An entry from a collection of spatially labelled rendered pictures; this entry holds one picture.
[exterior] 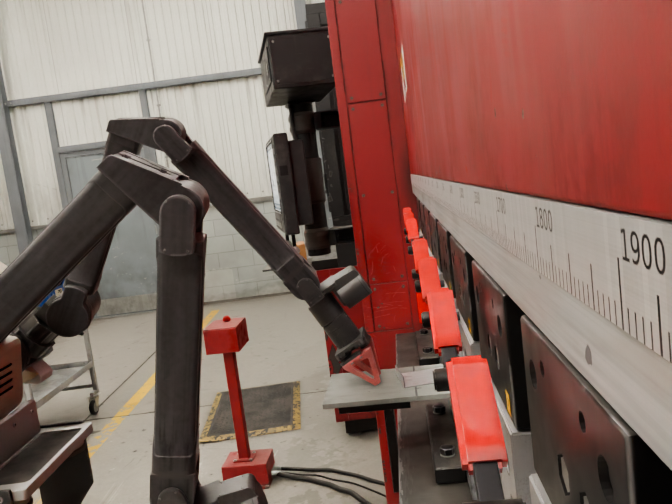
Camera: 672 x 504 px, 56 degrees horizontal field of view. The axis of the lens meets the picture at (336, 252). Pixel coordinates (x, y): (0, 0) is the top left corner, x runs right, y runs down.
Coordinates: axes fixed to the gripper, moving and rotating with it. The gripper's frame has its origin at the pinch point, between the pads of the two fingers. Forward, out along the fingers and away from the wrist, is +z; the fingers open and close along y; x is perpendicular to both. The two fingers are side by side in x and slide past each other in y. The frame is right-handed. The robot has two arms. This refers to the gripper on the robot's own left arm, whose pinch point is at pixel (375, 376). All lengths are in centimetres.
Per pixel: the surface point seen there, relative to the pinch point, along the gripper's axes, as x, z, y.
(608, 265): -29, -24, -106
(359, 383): 3.6, -0.8, -0.3
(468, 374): -23, -19, -92
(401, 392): -3.8, 3.5, -7.8
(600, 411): -27, -20, -105
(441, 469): -3.7, 15.0, -20.2
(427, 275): -23, -19, -53
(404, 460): 3.2, 14.0, -9.9
